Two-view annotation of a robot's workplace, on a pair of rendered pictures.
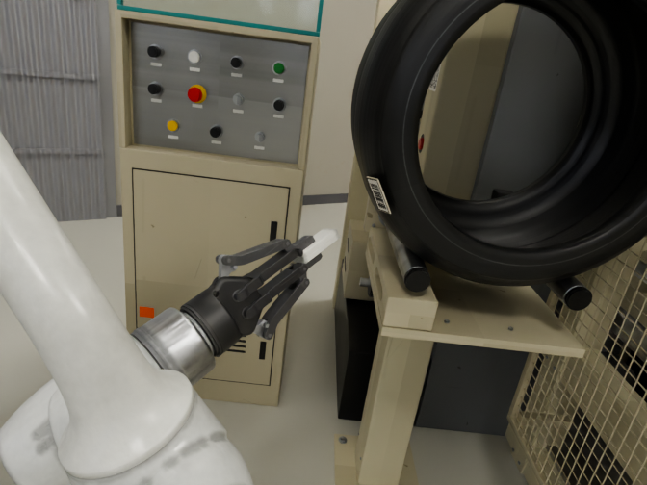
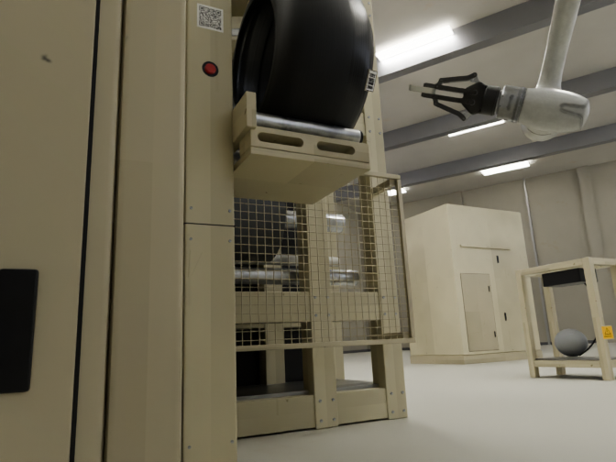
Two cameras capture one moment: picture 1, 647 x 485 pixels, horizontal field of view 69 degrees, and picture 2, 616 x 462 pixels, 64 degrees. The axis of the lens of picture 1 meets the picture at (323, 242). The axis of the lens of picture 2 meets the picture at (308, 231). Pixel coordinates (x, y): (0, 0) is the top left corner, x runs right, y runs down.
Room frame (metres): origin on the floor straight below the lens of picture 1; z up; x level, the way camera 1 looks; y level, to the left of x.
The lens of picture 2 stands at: (1.42, 1.00, 0.31)
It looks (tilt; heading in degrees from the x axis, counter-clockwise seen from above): 13 degrees up; 246
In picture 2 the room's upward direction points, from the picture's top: 3 degrees counter-clockwise
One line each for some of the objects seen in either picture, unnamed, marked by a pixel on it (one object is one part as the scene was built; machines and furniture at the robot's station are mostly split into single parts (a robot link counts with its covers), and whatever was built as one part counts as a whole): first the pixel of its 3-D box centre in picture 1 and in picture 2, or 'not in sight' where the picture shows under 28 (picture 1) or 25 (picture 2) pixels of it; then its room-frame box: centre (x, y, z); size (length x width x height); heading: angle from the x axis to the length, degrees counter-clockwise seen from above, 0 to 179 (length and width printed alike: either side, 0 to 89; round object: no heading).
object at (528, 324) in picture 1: (457, 293); (286, 179); (0.90, -0.30, 0.80); 0.37 x 0.36 x 0.02; 92
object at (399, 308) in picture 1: (396, 269); (306, 150); (0.90, -0.16, 0.83); 0.36 x 0.09 x 0.06; 2
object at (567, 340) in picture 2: not in sight; (573, 319); (-1.78, -1.52, 0.40); 0.60 x 0.35 x 0.80; 94
